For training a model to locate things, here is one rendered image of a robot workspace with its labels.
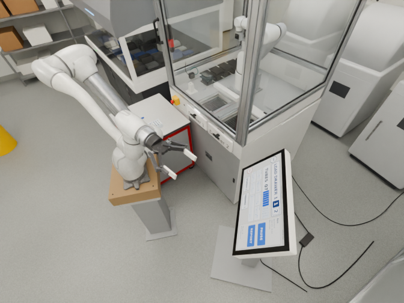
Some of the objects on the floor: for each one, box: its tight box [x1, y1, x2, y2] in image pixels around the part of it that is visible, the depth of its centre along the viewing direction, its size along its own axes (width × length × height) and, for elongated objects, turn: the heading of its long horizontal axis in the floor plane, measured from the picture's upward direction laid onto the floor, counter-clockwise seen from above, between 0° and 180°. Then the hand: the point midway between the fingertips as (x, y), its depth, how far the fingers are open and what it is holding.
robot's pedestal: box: [120, 191, 177, 241], centre depth 179 cm, size 30×30×76 cm
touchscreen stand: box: [210, 225, 272, 293], centre depth 146 cm, size 50×45×102 cm
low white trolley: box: [109, 93, 195, 185], centre depth 228 cm, size 58×62×76 cm
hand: (184, 166), depth 89 cm, fingers open, 13 cm apart
